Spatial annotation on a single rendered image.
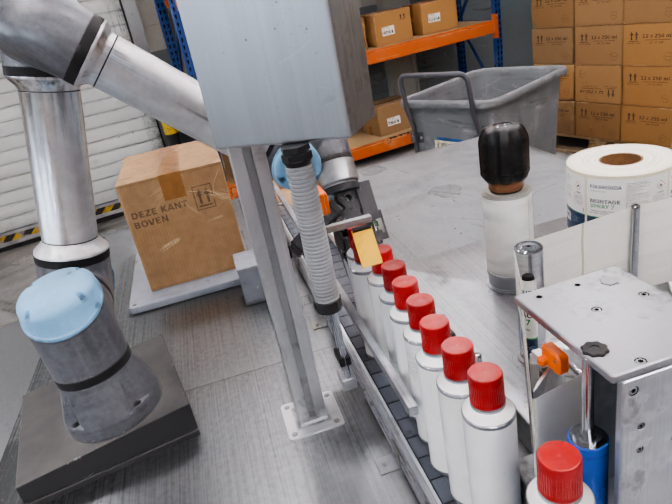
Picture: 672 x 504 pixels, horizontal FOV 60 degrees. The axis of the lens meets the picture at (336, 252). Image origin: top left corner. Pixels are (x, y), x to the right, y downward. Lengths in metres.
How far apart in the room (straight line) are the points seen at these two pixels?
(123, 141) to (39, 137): 4.15
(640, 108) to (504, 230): 3.30
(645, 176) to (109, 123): 4.40
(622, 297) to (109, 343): 0.69
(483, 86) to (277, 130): 3.29
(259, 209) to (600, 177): 0.68
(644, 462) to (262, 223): 0.50
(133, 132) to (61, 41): 4.31
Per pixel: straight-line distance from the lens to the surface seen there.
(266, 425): 0.96
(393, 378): 0.78
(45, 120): 0.97
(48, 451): 1.03
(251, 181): 0.76
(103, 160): 5.13
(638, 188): 1.21
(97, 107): 5.07
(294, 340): 0.86
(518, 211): 1.02
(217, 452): 0.95
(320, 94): 0.62
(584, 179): 1.22
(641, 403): 0.51
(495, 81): 3.86
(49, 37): 0.83
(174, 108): 0.84
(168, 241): 1.42
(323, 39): 0.61
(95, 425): 0.97
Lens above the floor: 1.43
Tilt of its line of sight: 24 degrees down
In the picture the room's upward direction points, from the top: 11 degrees counter-clockwise
